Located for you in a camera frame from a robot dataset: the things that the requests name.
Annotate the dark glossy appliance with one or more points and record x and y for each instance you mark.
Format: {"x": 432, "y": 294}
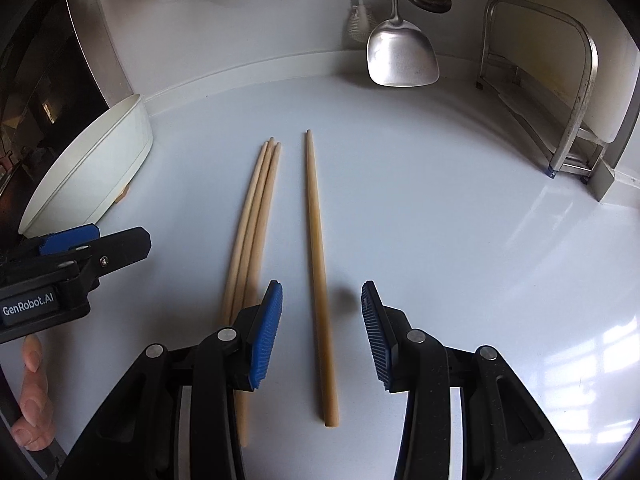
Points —
{"x": 45, "y": 85}

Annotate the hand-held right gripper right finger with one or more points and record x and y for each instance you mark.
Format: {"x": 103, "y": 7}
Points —
{"x": 377, "y": 340}

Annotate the white plastic bowl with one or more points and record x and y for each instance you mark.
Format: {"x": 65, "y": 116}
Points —
{"x": 100, "y": 160}

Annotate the person's left hand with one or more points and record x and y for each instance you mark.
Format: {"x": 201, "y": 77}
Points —
{"x": 36, "y": 400}

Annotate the white dish brush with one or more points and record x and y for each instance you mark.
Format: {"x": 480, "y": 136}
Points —
{"x": 361, "y": 25}

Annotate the white cutting board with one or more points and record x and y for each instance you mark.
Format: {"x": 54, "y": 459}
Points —
{"x": 615, "y": 110}

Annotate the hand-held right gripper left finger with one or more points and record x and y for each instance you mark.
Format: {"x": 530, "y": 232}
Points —
{"x": 265, "y": 345}

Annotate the metal spatula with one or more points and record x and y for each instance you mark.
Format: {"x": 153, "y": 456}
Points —
{"x": 400, "y": 55}

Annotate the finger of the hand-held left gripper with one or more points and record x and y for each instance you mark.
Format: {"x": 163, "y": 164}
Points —
{"x": 65, "y": 240}
{"x": 120, "y": 252}

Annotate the light bamboo chopstick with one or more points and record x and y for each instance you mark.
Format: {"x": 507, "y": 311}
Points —
{"x": 265, "y": 230}
{"x": 245, "y": 230}
{"x": 255, "y": 230}
{"x": 317, "y": 260}

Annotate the metal board rack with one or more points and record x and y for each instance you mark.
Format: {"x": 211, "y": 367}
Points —
{"x": 579, "y": 110}

